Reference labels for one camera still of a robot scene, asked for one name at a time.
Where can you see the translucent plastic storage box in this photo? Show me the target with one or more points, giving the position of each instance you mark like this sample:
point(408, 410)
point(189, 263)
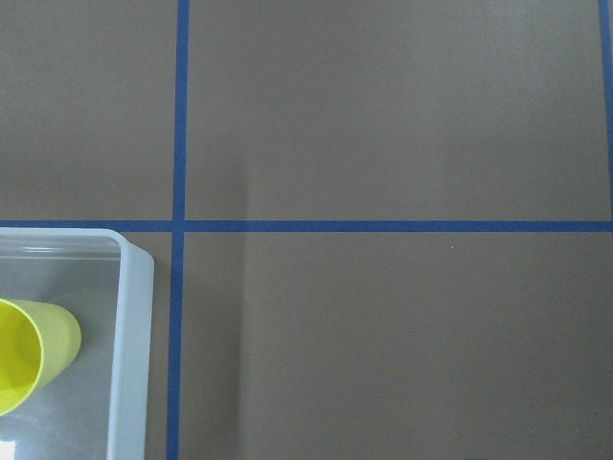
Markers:
point(97, 408)

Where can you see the yellow plastic cup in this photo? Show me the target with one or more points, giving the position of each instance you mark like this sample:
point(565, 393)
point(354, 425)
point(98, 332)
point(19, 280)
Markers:
point(39, 341)

